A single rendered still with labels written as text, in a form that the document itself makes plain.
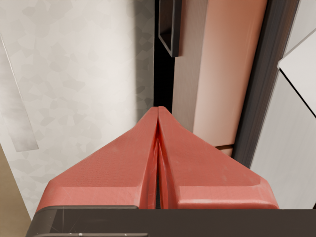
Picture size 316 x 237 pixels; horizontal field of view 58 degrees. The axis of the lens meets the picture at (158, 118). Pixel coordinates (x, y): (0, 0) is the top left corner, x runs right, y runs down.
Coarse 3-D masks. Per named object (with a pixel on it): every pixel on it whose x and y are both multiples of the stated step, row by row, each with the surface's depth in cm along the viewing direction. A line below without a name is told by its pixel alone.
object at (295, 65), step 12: (312, 36) 17; (300, 48) 18; (312, 48) 18; (288, 60) 18; (300, 60) 18; (312, 60) 18; (288, 72) 19; (300, 72) 19; (312, 72) 19; (300, 84) 19; (300, 96) 20
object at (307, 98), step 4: (312, 80) 19; (312, 84) 20; (308, 88) 20; (312, 88) 20; (308, 92) 20; (312, 92) 20; (308, 96) 20; (312, 96) 20; (308, 100) 20; (312, 100) 21; (308, 104) 21; (312, 104) 21; (308, 108) 21; (312, 108) 21
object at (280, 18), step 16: (272, 0) 18; (288, 0) 17; (272, 16) 18; (288, 16) 17; (272, 32) 18; (288, 32) 17; (256, 48) 20; (272, 48) 19; (256, 64) 21; (272, 64) 19; (256, 80) 21; (272, 80) 19; (256, 96) 21; (256, 112) 22; (240, 128) 24; (256, 128) 22; (240, 144) 25; (240, 160) 25
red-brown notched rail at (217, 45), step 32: (192, 0) 20; (224, 0) 17; (256, 0) 18; (192, 32) 20; (224, 32) 19; (256, 32) 19; (192, 64) 21; (224, 64) 20; (192, 96) 22; (224, 96) 22; (192, 128) 23; (224, 128) 24
